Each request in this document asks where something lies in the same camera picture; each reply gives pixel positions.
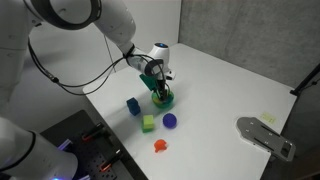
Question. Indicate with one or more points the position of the purple bumpy ball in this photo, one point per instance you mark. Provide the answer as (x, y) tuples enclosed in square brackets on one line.
[(170, 120)]

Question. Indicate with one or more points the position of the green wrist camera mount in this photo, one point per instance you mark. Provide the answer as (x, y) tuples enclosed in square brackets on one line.
[(147, 81)]

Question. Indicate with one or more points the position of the black perforated base board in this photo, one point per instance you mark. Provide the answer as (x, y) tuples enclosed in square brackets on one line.
[(86, 150)]

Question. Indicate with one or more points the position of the yellow sticky note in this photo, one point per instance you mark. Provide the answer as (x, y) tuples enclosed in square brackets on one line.
[(268, 118)]

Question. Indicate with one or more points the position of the black stand pole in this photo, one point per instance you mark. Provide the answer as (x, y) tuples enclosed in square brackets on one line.
[(305, 81)]

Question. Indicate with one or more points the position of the light green soft cube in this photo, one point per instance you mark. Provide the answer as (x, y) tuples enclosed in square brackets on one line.
[(148, 121)]

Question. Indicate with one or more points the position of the orange toy animal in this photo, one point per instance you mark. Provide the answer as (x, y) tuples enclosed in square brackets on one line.
[(160, 145)]

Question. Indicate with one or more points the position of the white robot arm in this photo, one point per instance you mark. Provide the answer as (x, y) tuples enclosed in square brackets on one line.
[(113, 20)]

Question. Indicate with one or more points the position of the grey metal mounting plate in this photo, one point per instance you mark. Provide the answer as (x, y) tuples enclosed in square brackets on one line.
[(263, 136)]

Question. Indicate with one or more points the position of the green plastic bowl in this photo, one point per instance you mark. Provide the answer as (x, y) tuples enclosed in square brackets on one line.
[(163, 103)]

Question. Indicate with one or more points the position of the yellow toy animal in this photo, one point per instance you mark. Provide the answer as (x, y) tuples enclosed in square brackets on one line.
[(156, 100)]

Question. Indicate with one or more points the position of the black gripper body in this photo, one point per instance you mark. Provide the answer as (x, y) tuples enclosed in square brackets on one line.
[(156, 73)]

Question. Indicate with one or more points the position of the blue soft cube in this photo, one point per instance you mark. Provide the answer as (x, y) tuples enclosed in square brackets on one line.
[(133, 106)]

